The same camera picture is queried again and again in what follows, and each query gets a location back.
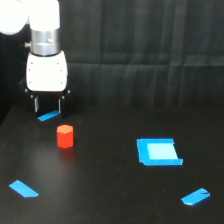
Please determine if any blue tape strip bottom right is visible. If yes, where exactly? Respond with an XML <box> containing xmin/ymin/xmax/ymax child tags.
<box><xmin>181</xmin><ymin>188</ymin><xmax>210</xmax><ymax>206</ymax></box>

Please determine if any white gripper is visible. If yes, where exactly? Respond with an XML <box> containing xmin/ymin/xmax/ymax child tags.
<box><xmin>19</xmin><ymin>51</ymin><xmax>76</xmax><ymax>118</ymax></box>

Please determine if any red hexagonal block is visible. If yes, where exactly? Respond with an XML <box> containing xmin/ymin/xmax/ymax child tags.
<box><xmin>57</xmin><ymin>125</ymin><xmax>74</xmax><ymax>148</ymax></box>

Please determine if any black backdrop curtain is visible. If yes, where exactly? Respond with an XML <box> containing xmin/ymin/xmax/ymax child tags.
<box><xmin>0</xmin><ymin>0</ymin><xmax>224</xmax><ymax>125</ymax></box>

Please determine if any blue tape strip top left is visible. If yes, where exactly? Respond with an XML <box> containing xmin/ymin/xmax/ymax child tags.
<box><xmin>37</xmin><ymin>110</ymin><xmax>59</xmax><ymax>122</ymax></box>

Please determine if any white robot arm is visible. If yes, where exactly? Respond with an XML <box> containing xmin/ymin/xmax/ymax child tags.
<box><xmin>0</xmin><ymin>0</ymin><xmax>75</xmax><ymax>116</ymax></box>

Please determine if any blue tape strip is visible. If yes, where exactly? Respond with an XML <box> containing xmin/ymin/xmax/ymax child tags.
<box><xmin>37</xmin><ymin>110</ymin><xmax>59</xmax><ymax>122</ymax></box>
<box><xmin>9</xmin><ymin>180</ymin><xmax>38</xmax><ymax>198</ymax></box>
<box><xmin>181</xmin><ymin>188</ymin><xmax>210</xmax><ymax>206</ymax></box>

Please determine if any blue tape strip bottom left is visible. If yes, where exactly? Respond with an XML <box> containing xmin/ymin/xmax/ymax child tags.
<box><xmin>9</xmin><ymin>180</ymin><xmax>38</xmax><ymax>198</ymax></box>

